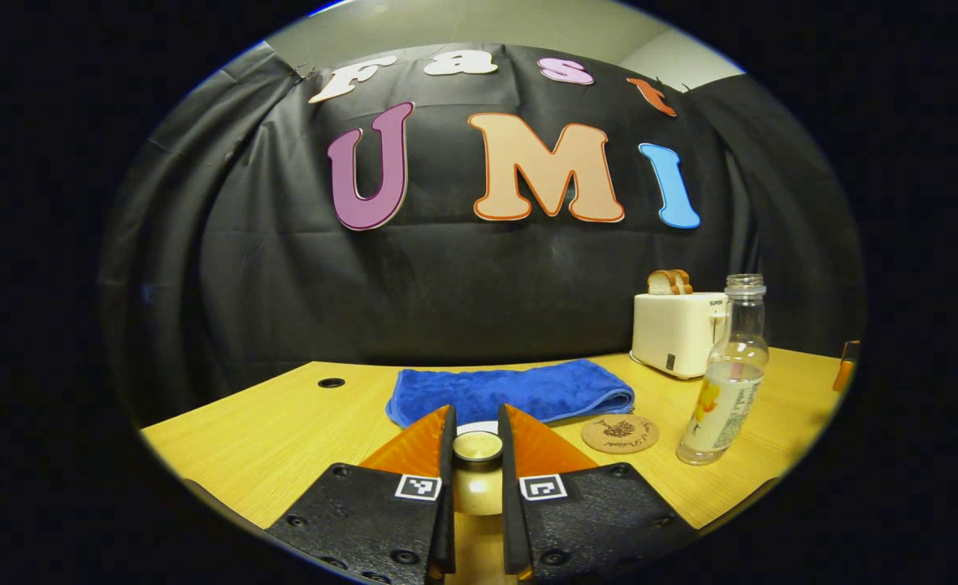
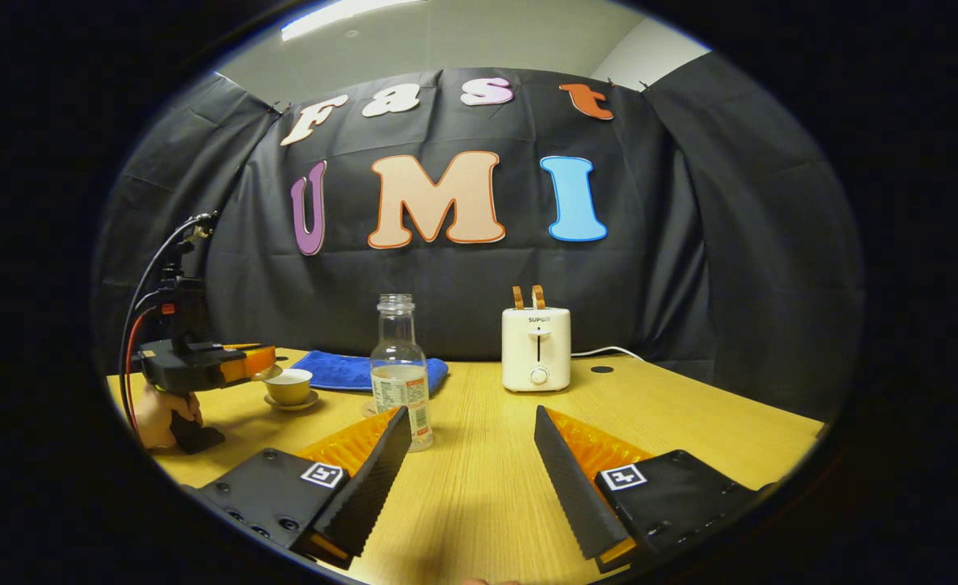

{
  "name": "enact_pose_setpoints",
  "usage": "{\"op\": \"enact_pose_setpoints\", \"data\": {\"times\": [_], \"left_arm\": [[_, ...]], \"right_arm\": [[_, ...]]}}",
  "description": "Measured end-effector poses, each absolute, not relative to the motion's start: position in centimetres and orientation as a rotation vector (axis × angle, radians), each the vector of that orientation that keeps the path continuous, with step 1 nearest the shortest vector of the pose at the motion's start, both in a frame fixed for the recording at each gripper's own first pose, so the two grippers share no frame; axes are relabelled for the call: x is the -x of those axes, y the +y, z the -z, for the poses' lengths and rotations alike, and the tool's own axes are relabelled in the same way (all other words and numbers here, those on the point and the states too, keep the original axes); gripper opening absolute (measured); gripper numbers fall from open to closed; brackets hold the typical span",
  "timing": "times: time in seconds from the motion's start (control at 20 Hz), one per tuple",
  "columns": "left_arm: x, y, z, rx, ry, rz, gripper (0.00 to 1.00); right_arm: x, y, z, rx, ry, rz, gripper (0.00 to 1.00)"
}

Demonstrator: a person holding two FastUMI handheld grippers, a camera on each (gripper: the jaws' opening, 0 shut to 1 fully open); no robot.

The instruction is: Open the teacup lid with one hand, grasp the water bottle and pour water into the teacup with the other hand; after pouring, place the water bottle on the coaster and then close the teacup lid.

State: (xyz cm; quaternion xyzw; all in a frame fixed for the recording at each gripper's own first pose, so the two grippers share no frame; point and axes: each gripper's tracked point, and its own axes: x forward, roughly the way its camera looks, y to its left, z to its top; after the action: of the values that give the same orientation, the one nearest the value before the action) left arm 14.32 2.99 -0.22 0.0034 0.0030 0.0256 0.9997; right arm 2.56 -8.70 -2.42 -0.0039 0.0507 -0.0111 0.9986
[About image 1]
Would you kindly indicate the toast bread slice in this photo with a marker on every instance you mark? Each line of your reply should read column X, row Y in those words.
column 684, row 281
column 661, row 283

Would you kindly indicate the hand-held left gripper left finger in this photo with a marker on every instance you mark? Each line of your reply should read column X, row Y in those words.
column 444, row 520

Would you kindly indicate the cream toaster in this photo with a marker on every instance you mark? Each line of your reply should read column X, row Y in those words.
column 674, row 333

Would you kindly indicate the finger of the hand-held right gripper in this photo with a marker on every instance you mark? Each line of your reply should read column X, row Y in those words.
column 846, row 367

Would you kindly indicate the yellow teacup lid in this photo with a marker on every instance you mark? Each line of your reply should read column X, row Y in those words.
column 478, row 487

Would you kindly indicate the black backdrop cloth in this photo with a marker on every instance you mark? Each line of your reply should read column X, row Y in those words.
column 283, row 268

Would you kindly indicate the round wooden coaster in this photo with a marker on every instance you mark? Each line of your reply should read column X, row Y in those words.
column 619, row 434

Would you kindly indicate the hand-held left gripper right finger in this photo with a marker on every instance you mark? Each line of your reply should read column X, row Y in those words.
column 513, row 520

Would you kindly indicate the blue towel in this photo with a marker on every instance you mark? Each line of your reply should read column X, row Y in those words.
column 519, row 390

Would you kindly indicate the clear water bottle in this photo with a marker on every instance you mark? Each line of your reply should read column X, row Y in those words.
column 726, row 398

